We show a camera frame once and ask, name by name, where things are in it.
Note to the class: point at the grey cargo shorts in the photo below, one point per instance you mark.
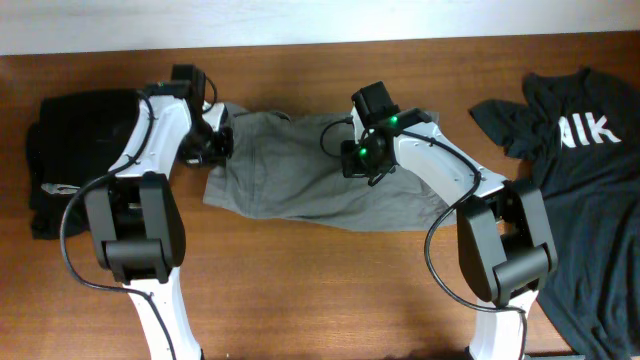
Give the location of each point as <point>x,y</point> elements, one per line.
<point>285,167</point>

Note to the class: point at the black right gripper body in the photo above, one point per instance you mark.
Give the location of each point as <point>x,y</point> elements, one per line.
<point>361,159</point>

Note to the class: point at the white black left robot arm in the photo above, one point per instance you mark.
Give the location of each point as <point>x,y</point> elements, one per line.
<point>137,231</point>

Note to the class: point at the folded black garment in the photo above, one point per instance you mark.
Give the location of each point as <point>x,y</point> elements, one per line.
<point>77,138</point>

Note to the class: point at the dark teal printed t-shirt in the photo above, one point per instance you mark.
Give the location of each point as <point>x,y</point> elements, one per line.
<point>580,134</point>

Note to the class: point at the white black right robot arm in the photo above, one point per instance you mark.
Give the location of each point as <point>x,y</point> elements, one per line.
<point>505,245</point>

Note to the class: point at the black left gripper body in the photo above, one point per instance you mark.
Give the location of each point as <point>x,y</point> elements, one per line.
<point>203,146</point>

